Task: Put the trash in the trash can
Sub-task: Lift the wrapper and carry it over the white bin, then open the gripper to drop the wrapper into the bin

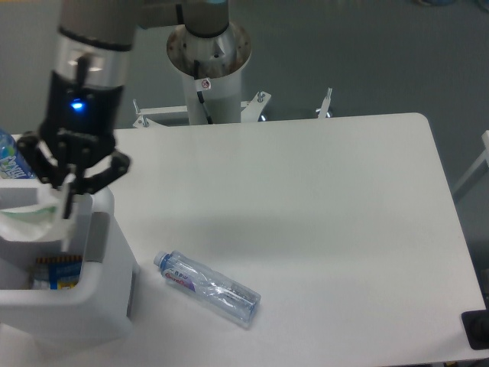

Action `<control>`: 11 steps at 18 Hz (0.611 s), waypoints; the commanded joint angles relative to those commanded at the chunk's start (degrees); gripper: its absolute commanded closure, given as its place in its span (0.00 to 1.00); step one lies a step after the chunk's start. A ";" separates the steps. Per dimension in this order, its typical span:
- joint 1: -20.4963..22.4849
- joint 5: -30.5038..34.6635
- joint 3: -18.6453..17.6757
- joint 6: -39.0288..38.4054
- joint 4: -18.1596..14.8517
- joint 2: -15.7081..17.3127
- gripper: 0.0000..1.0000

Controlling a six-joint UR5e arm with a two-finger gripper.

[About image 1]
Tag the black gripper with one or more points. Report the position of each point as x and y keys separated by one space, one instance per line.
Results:
x=78 y=110

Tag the white paper wrapper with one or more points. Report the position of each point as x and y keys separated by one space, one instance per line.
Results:
x=43 y=221

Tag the clear plastic water bottle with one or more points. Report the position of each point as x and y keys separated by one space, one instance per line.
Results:
x=229 y=298

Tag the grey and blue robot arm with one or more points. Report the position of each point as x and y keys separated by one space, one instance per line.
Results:
x=95 y=39

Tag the white plastic trash can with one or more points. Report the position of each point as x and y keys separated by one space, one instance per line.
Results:
x=99 y=307

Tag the blue labelled water bottle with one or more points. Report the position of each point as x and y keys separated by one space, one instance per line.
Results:
x=13 y=164

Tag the white stand foot left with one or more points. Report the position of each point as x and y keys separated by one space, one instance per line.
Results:
x=159 y=116

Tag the white stand foot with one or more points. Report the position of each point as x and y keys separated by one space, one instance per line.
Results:
x=325 y=111
x=159 y=116

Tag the blue yellow snack packet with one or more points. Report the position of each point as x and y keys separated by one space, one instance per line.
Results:
x=56 y=272

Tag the white stand foot right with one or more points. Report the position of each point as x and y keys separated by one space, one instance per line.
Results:
x=325 y=111

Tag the black clamp on table edge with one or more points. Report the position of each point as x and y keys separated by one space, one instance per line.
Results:
x=476 y=328

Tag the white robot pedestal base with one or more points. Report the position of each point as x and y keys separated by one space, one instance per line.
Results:
x=210 y=70

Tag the white metal frame at right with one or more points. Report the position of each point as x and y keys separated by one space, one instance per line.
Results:
x=473 y=174

